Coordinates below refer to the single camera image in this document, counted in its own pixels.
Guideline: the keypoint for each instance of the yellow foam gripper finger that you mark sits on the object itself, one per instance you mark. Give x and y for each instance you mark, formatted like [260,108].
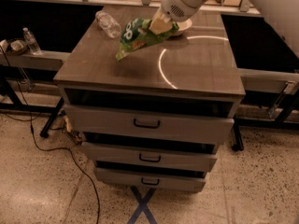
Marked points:
[158,26]
[160,16]

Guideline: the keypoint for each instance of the green rice chip bag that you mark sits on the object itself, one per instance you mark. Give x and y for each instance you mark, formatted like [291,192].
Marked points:
[137,35]

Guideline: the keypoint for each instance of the white paper bowl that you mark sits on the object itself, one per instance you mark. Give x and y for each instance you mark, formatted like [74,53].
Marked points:
[182,27]

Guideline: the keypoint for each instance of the clear plastic bottle lying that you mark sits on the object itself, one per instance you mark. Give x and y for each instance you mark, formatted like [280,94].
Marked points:
[108,24]

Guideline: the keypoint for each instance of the grey drawer cabinet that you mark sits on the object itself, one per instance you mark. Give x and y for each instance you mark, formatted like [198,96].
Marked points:
[193,74]

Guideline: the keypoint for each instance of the top grey drawer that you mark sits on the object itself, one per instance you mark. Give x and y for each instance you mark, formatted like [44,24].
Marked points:
[143,124]

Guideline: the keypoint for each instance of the grey drawer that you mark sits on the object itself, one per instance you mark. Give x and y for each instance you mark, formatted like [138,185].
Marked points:
[149,157]
[129,178]
[143,124]

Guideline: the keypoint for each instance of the upright clear water bottle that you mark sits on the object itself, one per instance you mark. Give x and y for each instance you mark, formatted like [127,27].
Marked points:
[31,41]

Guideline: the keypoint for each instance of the grey side bench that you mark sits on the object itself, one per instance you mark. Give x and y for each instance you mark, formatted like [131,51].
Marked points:
[45,66]

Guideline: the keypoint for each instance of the middle grey drawer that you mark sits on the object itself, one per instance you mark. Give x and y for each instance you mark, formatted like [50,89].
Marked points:
[149,157]

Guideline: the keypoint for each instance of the power strip on floor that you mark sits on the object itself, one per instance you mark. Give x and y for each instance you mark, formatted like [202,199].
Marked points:
[70,132]

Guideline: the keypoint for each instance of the small round dish with items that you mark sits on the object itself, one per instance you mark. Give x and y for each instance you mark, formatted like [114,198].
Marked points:
[16,47]

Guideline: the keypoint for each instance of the bottom grey drawer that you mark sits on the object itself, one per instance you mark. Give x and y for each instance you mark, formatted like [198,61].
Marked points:
[129,178]

